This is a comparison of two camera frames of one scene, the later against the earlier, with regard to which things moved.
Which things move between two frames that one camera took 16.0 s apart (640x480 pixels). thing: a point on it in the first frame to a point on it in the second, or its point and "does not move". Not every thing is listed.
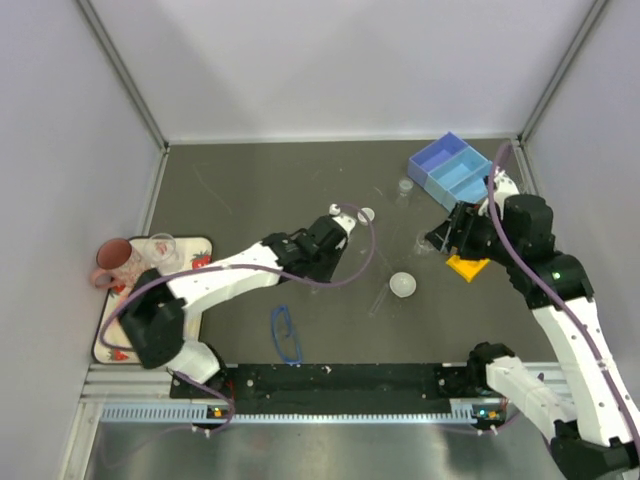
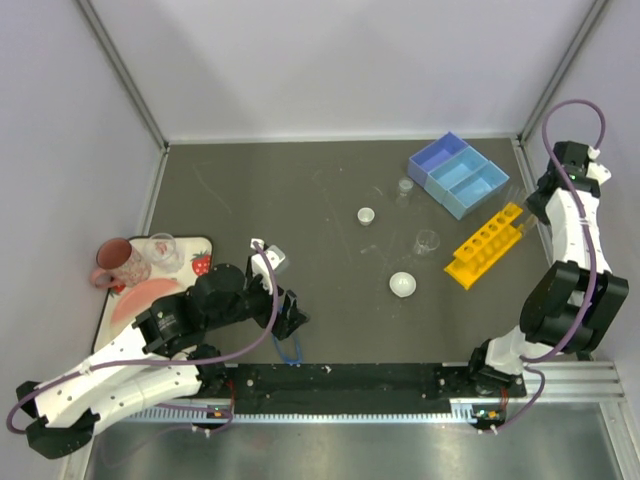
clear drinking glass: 162,252 does not move
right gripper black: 464,217 to 534,202
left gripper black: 325,276 to 290,318
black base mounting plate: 331,387 does not move
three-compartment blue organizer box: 451,171 does not move
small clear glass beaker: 422,245 does not move
